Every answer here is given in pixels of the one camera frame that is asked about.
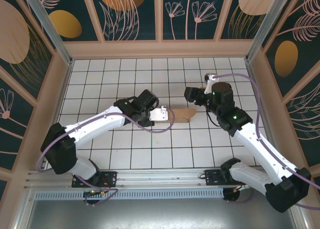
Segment brown cardboard paper box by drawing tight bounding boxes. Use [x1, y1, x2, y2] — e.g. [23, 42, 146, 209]
[166, 108, 197, 124]

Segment dark panel pink flowers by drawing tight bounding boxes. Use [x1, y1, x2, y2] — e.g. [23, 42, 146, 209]
[161, 0, 227, 42]

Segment dark panel pale circle grass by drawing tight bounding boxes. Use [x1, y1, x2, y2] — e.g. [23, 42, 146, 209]
[219, 0, 280, 41]

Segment dark panel yellow oval leaf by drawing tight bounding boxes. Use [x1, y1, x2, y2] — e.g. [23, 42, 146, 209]
[263, 0, 320, 99]

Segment aluminium front beam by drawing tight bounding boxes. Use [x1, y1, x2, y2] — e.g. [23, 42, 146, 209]
[24, 165, 296, 190]

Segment dark panel orange circle leaves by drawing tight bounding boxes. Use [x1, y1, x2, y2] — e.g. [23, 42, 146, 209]
[89, 0, 161, 42]

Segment dark panel pink leaves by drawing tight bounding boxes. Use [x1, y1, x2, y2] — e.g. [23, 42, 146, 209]
[284, 63, 320, 169]

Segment grey metal sheet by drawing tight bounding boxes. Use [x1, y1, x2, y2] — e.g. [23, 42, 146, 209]
[24, 198, 308, 229]

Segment dark panel orange oval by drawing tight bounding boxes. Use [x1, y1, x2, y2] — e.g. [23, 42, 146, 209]
[31, 0, 104, 43]

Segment dark panel single pink flower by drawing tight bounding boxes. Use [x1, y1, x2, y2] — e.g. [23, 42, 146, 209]
[0, 65, 37, 171]

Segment dark panel large pale circle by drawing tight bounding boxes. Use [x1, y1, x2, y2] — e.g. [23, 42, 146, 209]
[0, 0, 56, 101]

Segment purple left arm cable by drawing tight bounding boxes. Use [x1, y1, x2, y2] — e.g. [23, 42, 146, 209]
[36, 109, 176, 207]

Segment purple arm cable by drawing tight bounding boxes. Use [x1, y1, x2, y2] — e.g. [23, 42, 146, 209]
[213, 73, 320, 212]
[36, 109, 176, 207]

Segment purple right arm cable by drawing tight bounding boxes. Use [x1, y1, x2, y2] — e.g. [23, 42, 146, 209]
[213, 73, 320, 212]

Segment aluminium corner post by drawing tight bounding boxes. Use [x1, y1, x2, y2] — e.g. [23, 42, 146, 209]
[245, 0, 299, 63]
[21, 0, 74, 66]

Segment grey slotted cable duct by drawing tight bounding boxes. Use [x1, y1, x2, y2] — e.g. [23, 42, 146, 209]
[33, 188, 225, 200]

